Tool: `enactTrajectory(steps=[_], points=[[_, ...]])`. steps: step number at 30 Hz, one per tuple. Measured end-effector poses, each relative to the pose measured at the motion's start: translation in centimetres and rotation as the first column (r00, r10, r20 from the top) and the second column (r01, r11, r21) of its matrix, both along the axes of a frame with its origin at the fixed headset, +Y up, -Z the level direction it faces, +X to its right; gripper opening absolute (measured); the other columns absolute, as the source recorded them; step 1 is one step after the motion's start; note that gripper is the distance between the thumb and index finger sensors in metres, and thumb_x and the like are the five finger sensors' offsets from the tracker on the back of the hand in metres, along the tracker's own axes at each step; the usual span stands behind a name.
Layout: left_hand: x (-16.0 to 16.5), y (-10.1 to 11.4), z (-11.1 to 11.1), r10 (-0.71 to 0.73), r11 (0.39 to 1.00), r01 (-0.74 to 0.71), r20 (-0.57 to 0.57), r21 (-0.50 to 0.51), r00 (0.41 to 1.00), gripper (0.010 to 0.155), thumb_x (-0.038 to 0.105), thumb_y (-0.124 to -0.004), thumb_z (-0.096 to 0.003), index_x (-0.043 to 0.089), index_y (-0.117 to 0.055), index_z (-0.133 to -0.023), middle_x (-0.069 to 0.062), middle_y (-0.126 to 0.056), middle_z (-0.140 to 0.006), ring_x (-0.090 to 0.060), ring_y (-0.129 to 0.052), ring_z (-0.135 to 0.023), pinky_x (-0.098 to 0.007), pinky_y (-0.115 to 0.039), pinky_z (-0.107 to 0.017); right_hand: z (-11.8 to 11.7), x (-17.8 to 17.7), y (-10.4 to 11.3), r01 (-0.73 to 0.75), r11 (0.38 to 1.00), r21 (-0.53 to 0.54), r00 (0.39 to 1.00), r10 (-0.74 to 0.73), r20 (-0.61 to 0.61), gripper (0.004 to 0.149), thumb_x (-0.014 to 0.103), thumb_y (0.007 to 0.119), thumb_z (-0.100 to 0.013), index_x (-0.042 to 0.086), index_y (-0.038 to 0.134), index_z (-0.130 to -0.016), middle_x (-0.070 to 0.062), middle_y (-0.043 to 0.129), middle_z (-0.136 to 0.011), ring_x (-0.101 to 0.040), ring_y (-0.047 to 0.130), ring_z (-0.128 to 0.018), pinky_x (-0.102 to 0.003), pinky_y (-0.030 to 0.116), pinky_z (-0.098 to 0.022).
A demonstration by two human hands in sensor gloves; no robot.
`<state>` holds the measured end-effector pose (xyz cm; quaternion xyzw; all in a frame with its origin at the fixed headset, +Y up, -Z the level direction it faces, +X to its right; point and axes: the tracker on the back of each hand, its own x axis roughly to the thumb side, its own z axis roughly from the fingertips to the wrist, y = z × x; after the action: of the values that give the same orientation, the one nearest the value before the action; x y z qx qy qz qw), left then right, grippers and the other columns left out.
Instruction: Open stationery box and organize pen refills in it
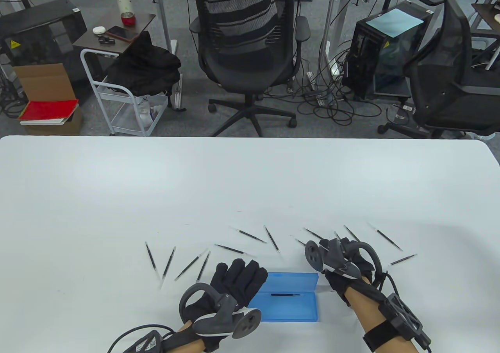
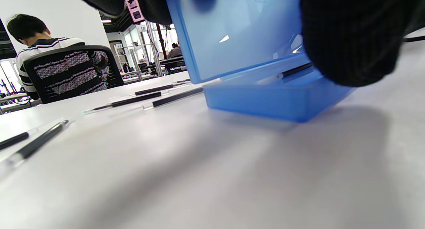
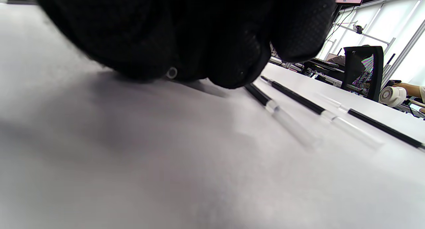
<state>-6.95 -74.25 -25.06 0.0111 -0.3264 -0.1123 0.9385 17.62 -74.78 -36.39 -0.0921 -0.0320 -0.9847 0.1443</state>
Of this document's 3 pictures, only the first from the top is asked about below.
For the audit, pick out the person's left hand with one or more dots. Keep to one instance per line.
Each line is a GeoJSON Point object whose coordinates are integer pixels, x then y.
{"type": "Point", "coordinates": [238, 280]}

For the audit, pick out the person's right hand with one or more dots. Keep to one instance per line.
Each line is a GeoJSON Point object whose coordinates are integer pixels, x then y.
{"type": "Point", "coordinates": [361, 265]}

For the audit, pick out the person's right fingers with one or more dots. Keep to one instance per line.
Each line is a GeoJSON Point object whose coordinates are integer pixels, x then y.
{"type": "Point", "coordinates": [325, 244]}

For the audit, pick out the person's left little finger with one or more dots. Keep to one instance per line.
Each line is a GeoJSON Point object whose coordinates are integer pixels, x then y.
{"type": "Point", "coordinates": [219, 275]}

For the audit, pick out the person's left middle finger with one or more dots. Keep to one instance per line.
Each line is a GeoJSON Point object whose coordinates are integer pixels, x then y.
{"type": "Point", "coordinates": [250, 275]}

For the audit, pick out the person's right forearm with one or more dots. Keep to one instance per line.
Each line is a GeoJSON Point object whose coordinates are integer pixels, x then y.
{"type": "Point", "coordinates": [371, 310]}

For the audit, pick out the person's left forearm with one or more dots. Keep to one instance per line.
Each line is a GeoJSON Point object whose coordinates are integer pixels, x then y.
{"type": "Point", "coordinates": [195, 346]}

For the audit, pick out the scattered group of pen refills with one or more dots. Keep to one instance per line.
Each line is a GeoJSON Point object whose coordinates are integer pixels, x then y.
{"type": "Point", "coordinates": [250, 235]}

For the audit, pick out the single black pen refill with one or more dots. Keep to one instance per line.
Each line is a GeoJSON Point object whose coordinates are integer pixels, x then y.
{"type": "Point", "coordinates": [285, 294]}

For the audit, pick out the blue plastic pencil case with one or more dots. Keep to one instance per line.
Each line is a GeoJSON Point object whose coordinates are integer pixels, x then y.
{"type": "Point", "coordinates": [291, 306]}

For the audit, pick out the white power strip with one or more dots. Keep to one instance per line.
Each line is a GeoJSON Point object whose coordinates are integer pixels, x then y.
{"type": "Point", "coordinates": [315, 89]}

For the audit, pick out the black computer tower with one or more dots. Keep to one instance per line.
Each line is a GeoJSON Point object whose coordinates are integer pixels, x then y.
{"type": "Point", "coordinates": [383, 63]}

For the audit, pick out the white metal cart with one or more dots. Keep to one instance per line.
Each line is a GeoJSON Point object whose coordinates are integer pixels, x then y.
{"type": "Point", "coordinates": [117, 106]}

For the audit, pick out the black mesh office chair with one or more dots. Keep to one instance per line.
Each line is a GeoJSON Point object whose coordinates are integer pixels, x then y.
{"type": "Point", "coordinates": [246, 60]}

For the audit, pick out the black high-back office chair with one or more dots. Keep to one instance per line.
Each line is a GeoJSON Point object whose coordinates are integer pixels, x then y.
{"type": "Point", "coordinates": [449, 83]}

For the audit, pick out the black clothing bundle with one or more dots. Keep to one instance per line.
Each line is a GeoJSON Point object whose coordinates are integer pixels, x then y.
{"type": "Point", "coordinates": [144, 67]}

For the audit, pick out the red book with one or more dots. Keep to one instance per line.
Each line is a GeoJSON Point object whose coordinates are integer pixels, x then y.
{"type": "Point", "coordinates": [49, 110]}

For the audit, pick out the brown cardboard box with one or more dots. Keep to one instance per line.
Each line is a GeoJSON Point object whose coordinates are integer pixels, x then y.
{"type": "Point", "coordinates": [47, 81]}

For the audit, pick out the dark smartphone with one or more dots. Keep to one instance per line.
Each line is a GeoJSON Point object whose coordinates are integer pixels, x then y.
{"type": "Point", "coordinates": [123, 33]}

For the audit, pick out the small black gadget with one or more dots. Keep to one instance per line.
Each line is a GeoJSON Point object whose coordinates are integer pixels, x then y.
{"type": "Point", "coordinates": [106, 40]}

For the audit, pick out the white earbud case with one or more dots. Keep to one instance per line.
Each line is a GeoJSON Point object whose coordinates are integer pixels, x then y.
{"type": "Point", "coordinates": [99, 29]}

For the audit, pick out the brown side table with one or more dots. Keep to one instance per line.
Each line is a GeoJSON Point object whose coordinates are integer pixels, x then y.
{"type": "Point", "coordinates": [117, 20]}

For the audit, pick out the dark wooden desk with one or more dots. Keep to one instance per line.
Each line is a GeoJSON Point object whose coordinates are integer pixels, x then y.
{"type": "Point", "coordinates": [488, 15]}

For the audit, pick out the black equipment box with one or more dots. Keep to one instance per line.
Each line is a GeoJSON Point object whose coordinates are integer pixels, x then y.
{"type": "Point", "coordinates": [39, 28]}

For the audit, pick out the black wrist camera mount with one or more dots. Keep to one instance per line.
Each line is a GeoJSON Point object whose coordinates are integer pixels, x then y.
{"type": "Point", "coordinates": [146, 343]}
{"type": "Point", "coordinates": [404, 318]}

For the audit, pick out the white desk frame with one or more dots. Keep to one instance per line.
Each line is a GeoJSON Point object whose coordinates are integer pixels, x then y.
{"type": "Point", "coordinates": [164, 13]}

